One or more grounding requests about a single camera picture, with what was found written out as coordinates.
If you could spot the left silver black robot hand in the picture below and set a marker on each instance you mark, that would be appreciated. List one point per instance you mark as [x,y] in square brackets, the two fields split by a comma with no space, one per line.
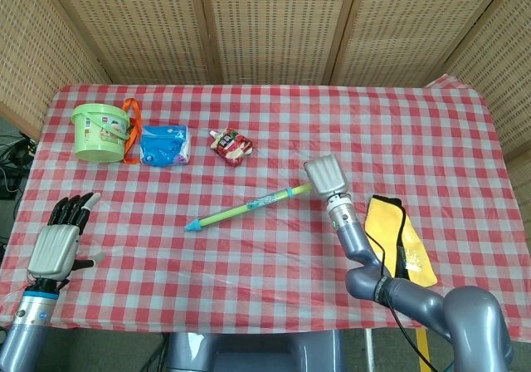
[54,247]

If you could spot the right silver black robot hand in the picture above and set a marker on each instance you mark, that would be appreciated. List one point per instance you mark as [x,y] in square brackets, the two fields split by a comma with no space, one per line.
[327,177]

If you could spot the green blue water pump toy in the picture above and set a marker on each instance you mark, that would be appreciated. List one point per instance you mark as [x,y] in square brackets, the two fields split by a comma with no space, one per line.
[232,212]

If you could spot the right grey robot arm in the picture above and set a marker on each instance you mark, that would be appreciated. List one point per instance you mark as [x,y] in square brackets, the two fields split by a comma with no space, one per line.
[415,297]

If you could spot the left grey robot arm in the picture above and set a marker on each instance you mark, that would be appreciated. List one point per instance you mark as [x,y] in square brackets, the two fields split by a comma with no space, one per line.
[25,339]

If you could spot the red spouted snack pouch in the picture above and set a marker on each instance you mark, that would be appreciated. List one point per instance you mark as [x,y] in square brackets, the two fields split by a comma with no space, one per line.
[230,148]

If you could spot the green plastic bucket with label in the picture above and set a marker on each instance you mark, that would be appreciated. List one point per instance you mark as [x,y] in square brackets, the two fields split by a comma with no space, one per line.
[95,148]

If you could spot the yellow microfibre cloth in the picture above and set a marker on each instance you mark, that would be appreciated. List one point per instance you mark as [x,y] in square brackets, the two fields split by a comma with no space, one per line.
[415,255]

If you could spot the red white checkered tablecloth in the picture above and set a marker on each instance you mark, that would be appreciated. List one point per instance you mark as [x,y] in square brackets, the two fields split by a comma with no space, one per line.
[249,272]

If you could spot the blue tissue pack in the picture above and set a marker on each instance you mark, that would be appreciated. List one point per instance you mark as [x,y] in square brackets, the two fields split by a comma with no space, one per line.
[159,148]

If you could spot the woven bamboo screen panel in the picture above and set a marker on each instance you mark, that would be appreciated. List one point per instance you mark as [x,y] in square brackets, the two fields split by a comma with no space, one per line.
[278,27]
[498,77]
[33,48]
[141,27]
[415,27]

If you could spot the grey robot torso base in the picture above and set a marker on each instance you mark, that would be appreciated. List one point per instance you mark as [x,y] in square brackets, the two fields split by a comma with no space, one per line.
[257,351]

